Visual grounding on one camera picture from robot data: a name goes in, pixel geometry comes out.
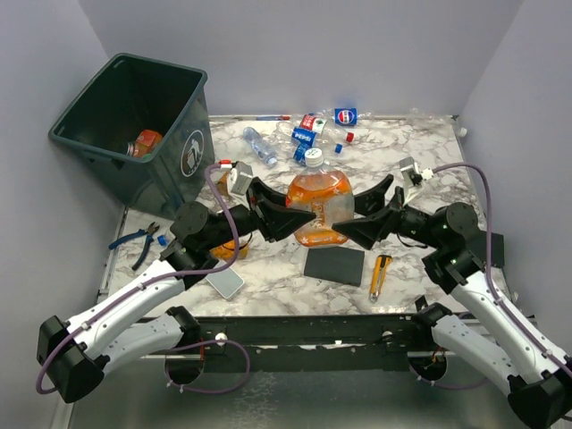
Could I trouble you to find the orange juice bottle lying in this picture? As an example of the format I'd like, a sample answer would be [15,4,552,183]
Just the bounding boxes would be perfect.
[210,233,253,261]

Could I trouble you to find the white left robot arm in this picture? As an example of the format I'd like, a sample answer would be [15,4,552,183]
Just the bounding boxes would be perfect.
[36,178,315,403]

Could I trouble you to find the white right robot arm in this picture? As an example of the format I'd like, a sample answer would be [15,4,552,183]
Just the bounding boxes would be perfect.
[333,187,571,428]

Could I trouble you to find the pepsi bottle at back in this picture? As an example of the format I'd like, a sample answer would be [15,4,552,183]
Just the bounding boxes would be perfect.
[316,107,374,127]

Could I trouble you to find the yellow utility knife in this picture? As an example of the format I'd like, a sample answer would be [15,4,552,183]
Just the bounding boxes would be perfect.
[369,255,392,303]

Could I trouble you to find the clear crushed water bottle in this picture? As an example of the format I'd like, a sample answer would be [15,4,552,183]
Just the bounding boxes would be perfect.
[242,127,278,169]

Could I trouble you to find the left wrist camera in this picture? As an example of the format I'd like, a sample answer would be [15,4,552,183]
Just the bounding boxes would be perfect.
[218,162,254,198]

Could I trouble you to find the pepsi bottle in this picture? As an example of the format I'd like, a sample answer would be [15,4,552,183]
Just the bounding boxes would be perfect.
[276,122,316,147]
[316,107,374,127]

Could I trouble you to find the black rectangular box centre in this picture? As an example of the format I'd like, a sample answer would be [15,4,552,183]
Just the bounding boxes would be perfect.
[303,247,365,287]

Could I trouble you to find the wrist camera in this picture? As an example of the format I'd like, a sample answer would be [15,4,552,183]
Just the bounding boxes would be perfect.
[399,156,434,205]
[218,162,254,198]

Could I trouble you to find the black box right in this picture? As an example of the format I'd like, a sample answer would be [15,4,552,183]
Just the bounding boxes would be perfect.
[471,231,505,268]

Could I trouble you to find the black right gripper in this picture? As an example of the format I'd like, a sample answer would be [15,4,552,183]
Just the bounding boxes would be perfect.
[333,173,444,248]

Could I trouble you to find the white grey rectangular case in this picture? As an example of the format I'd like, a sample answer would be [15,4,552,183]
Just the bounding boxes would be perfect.
[206,268,245,299]

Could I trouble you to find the pepsi bottle upper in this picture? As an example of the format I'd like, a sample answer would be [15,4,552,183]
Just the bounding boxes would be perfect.
[276,122,316,147]

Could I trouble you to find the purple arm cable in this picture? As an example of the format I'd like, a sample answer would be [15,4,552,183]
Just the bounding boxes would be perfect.
[408,163,572,391]
[35,163,251,395]

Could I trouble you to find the blue handled pliers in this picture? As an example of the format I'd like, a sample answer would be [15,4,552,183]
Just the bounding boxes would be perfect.
[108,221,161,272]

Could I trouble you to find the big orange bottle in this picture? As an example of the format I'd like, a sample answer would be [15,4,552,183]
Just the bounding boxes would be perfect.
[286,147,355,248]

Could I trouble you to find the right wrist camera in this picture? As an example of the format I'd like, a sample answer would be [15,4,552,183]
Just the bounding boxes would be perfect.
[399,156,434,205]

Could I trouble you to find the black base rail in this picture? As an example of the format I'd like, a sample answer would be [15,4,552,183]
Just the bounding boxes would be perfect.
[175,314,438,372]

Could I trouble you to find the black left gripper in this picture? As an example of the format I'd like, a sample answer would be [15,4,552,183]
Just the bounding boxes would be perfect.
[204,177,315,250]

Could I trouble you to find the small orange juice bottle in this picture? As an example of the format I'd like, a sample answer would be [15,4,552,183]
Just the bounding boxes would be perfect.
[216,163,239,190]

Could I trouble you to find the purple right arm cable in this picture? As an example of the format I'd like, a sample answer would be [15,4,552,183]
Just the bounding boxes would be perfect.
[408,163,572,391]

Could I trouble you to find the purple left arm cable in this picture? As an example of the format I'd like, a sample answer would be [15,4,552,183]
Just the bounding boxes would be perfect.
[35,163,251,395]

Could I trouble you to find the blue label bottle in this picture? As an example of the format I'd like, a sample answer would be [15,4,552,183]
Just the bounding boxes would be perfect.
[293,142,312,165]
[156,235,169,247]

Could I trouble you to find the large orange label bottle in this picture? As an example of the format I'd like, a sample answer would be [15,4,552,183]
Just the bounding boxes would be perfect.
[132,130,163,158]

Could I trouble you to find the red label bottle at back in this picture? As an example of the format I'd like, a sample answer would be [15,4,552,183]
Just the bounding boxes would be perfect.
[299,114,326,134]

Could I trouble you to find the dark green plastic bin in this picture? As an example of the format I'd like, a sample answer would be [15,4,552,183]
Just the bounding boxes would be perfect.
[48,54,215,219]

